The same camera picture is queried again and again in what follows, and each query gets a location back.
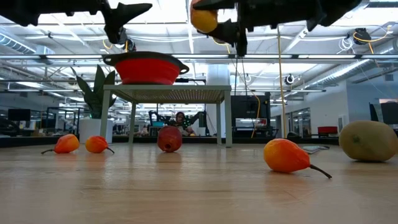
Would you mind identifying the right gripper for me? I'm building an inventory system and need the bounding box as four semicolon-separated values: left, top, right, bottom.
192;0;326;57

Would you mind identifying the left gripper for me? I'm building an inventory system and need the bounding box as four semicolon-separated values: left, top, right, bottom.
67;0;153;45

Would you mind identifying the red orange mango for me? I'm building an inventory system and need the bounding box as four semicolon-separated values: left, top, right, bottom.
190;0;219;34

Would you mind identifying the red collapsible bowl grey rim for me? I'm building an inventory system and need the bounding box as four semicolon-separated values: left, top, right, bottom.
102;51;190;86

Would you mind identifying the dark red pomegranate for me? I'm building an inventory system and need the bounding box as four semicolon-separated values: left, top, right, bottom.
157;125;183;153

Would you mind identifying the orange toy pear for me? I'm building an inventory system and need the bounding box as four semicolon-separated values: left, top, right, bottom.
263;138;333;180
85;135;115;154
40;134;80;156

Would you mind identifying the black equipment cabinet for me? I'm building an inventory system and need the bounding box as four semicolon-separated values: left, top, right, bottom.
230;95;271;138

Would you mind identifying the snake plant in white pot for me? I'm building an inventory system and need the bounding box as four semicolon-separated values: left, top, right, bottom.
70;64;118;144

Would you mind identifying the person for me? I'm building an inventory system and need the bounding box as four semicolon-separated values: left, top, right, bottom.
172;111;197;137

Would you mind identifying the small black flat screen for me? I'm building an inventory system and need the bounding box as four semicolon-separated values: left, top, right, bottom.
7;108;31;121

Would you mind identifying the red storage bin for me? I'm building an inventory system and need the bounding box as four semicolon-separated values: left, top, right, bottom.
317;126;338;135

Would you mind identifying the dark computer monitor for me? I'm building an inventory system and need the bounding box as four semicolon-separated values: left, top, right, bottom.
369;98;398;131

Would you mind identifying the orange hanging cable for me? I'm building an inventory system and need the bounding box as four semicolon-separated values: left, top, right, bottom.
275;26;287;138

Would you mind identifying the black aluminium rig frame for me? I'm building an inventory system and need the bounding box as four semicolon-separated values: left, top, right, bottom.
0;135;340;147

